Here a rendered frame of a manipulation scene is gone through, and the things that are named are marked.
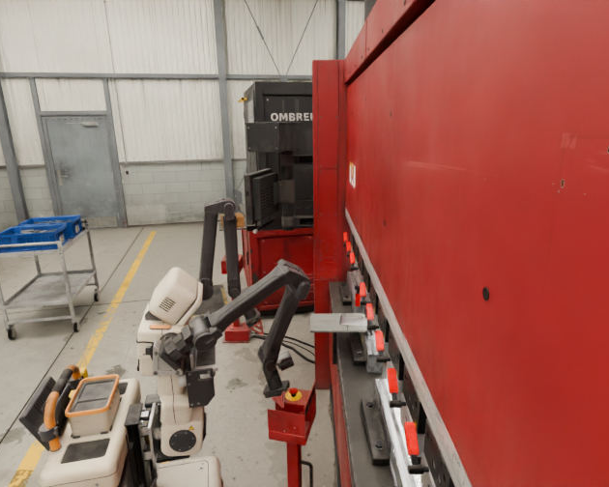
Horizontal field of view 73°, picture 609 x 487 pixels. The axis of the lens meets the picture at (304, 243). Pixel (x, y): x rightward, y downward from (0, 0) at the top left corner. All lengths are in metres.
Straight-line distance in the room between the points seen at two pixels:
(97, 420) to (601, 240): 1.70
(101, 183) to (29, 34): 2.72
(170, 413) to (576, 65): 1.65
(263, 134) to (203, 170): 5.88
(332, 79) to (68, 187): 7.09
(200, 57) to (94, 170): 2.96
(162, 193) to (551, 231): 8.49
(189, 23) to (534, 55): 8.42
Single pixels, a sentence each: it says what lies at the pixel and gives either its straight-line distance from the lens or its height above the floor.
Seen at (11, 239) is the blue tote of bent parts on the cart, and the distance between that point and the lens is 4.59.
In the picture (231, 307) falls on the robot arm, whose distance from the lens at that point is 1.43.
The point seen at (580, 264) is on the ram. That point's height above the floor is 1.80.
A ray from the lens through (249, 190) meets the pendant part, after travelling 2.90.
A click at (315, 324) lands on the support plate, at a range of 2.01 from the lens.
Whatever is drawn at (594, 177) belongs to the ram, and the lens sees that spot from 0.42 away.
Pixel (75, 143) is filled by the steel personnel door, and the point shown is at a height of 1.66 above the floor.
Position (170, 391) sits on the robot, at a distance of 1.78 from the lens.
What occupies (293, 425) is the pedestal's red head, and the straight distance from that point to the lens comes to 1.82.
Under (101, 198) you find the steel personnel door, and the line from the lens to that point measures 8.96.
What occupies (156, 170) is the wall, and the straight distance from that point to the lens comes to 8.74.
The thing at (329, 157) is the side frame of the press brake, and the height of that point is 1.72.
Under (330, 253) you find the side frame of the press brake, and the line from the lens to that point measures 2.80.
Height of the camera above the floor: 1.92
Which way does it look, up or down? 16 degrees down
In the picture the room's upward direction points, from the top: 1 degrees counter-clockwise
